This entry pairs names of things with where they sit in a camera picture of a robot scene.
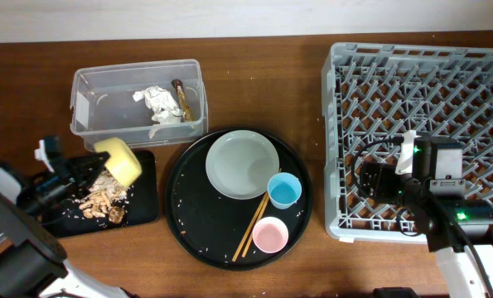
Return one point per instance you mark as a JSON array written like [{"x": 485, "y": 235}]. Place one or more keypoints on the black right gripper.
[{"x": 380, "y": 188}]

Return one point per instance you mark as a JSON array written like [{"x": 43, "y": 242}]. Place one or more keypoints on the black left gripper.
[{"x": 60, "y": 170}]

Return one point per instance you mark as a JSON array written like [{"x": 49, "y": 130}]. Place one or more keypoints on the yellow bowl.
[{"x": 122, "y": 164}]

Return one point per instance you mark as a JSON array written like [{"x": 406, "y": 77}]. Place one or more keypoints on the food scraps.
[{"x": 107, "y": 199}]

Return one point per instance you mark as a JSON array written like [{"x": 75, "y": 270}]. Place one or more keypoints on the gold coffee sachet wrapper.
[{"x": 180, "y": 90}]

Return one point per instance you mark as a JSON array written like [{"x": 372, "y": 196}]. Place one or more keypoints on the blue cup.
[{"x": 284, "y": 190}]

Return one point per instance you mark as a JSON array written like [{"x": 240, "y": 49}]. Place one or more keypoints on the pink cup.
[{"x": 270, "y": 235}]

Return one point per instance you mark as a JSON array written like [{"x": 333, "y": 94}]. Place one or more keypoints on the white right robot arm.
[{"x": 459, "y": 234}]

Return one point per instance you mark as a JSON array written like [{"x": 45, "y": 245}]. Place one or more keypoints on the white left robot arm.
[{"x": 33, "y": 263}]

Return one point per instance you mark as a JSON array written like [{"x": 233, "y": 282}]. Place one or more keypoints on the clear plastic waste bin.
[{"x": 103, "y": 104}]

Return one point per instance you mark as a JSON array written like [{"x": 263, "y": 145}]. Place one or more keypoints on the grey dishwasher rack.
[{"x": 370, "y": 92}]

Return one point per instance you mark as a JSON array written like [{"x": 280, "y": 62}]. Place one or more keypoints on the black rectangular tray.
[{"x": 141, "y": 206}]

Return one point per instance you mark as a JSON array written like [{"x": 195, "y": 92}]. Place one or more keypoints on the crumpled white tissue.
[{"x": 165, "y": 109}]

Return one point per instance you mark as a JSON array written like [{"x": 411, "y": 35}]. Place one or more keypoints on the grey ceramic plate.
[{"x": 240, "y": 163}]

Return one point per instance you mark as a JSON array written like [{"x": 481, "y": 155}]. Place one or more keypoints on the round black serving tray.
[{"x": 210, "y": 226}]

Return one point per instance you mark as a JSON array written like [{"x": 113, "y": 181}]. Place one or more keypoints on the wooden chopstick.
[
  {"x": 246, "y": 240},
  {"x": 268, "y": 234}
]

